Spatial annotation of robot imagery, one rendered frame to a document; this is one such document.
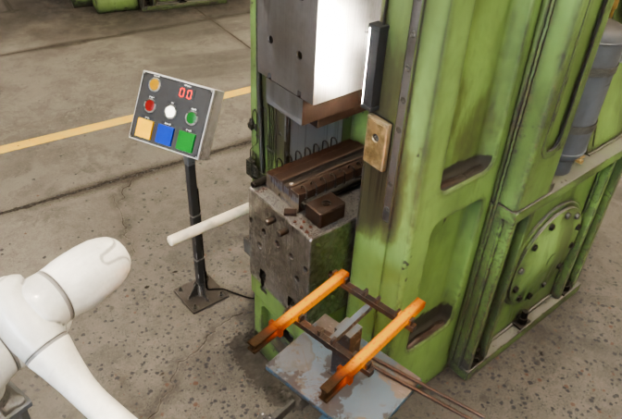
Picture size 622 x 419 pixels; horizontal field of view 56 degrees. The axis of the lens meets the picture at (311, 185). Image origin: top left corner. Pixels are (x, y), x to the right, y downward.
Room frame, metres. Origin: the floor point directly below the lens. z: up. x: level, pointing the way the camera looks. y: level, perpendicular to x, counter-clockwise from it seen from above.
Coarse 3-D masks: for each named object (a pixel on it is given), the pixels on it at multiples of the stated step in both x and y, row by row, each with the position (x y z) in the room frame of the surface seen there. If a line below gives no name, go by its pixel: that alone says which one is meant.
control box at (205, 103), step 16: (144, 80) 2.14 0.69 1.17; (160, 80) 2.12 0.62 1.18; (176, 80) 2.10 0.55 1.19; (144, 96) 2.11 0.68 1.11; (160, 96) 2.09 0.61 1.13; (176, 96) 2.06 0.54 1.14; (192, 96) 2.04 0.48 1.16; (208, 96) 2.02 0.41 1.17; (144, 112) 2.07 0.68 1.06; (160, 112) 2.05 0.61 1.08; (176, 112) 2.03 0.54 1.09; (208, 112) 1.99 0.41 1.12; (176, 128) 2.00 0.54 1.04; (192, 128) 1.98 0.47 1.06; (208, 128) 1.98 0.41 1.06; (160, 144) 1.98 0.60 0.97; (208, 144) 1.97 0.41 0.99
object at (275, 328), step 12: (336, 276) 1.33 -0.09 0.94; (348, 276) 1.34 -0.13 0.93; (324, 288) 1.27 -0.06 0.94; (312, 300) 1.22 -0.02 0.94; (288, 312) 1.17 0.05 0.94; (300, 312) 1.17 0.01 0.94; (276, 324) 1.12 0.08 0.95; (288, 324) 1.13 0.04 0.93; (264, 336) 1.07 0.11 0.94; (276, 336) 1.10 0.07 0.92; (252, 348) 1.04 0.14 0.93
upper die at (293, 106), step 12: (276, 84) 1.77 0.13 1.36; (276, 96) 1.77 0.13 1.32; (288, 96) 1.72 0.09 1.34; (300, 96) 1.69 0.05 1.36; (348, 96) 1.80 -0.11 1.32; (360, 96) 1.83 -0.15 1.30; (276, 108) 1.77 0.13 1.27; (288, 108) 1.72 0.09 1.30; (300, 108) 1.67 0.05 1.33; (312, 108) 1.69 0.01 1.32; (324, 108) 1.73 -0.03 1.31; (336, 108) 1.76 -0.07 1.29; (348, 108) 1.80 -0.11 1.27; (300, 120) 1.67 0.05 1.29; (312, 120) 1.70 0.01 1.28
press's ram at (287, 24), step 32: (288, 0) 1.73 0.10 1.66; (320, 0) 1.63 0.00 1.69; (352, 0) 1.71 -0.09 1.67; (288, 32) 1.73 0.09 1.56; (320, 32) 1.64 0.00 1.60; (352, 32) 1.72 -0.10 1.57; (288, 64) 1.73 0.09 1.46; (320, 64) 1.64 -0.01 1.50; (352, 64) 1.73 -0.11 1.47; (320, 96) 1.65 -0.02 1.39
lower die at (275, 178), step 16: (336, 144) 2.04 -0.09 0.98; (352, 144) 2.03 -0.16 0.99; (304, 160) 1.91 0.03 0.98; (320, 160) 1.90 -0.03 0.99; (352, 160) 1.90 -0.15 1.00; (272, 176) 1.79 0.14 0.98; (288, 176) 1.78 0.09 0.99; (320, 176) 1.79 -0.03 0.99; (336, 176) 1.80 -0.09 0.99; (352, 176) 1.83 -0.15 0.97; (288, 192) 1.71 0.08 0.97; (304, 192) 1.68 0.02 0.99; (320, 192) 1.73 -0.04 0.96; (304, 208) 1.68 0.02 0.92
